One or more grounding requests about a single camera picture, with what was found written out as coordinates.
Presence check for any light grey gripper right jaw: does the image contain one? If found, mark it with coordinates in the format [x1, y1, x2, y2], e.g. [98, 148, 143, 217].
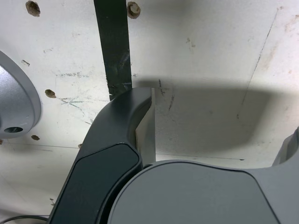
[106, 125, 299, 224]

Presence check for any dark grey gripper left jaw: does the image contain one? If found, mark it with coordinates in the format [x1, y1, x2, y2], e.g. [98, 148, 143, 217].
[48, 87, 157, 224]

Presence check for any black tape strip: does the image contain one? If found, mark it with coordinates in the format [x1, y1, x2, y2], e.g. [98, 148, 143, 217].
[93, 0, 133, 103]

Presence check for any black camera cable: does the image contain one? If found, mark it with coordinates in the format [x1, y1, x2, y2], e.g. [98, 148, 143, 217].
[0, 215, 50, 224]

